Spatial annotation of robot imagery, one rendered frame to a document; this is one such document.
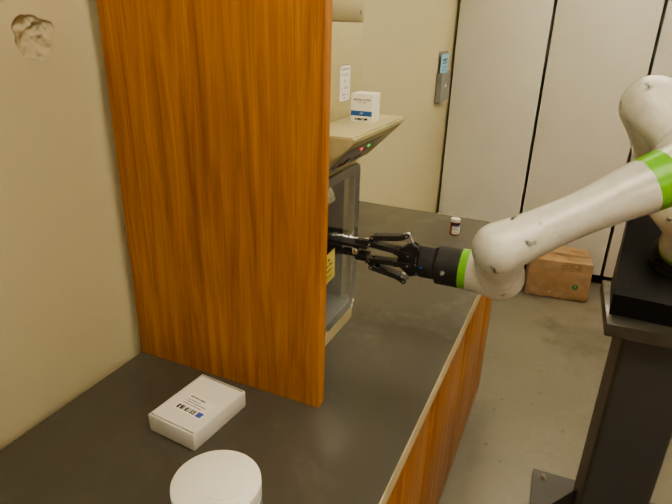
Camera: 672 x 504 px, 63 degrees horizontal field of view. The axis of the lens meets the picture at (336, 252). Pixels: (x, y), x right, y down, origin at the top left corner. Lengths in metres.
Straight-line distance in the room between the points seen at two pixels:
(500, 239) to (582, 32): 3.05
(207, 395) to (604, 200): 0.89
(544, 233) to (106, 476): 0.93
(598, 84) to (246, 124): 3.25
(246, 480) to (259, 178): 0.53
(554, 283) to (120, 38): 3.33
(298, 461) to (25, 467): 0.50
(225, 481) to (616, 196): 0.86
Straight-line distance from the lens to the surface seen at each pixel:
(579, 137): 4.11
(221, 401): 1.19
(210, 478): 0.88
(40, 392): 1.33
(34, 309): 1.25
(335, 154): 1.06
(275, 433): 1.17
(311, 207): 1.02
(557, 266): 3.96
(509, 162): 4.17
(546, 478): 2.56
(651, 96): 1.32
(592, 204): 1.16
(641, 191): 1.19
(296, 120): 0.99
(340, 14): 1.24
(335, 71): 1.22
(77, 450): 1.22
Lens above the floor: 1.71
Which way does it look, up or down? 23 degrees down
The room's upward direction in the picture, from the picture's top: 2 degrees clockwise
